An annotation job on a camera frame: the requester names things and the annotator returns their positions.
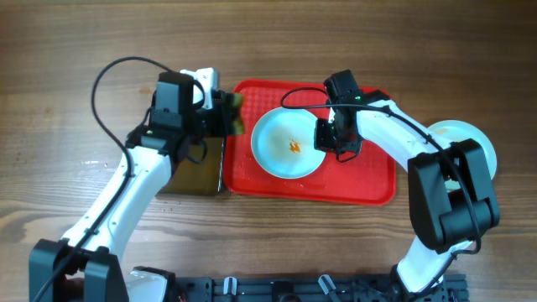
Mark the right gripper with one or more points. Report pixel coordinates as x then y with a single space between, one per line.
321 142

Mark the red plastic tray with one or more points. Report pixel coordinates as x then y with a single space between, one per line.
369 179

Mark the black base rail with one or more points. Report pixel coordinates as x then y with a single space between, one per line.
361 288

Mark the black water basin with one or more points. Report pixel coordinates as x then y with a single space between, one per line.
203 179

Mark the white plate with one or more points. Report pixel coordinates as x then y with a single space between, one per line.
282 143
458 131

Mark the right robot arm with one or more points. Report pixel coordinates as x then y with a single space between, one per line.
452 203

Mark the green yellow sponge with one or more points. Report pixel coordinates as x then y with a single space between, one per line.
238 113

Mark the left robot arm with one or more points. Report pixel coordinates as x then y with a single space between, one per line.
84 265

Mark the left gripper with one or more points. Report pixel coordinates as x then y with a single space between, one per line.
220 114

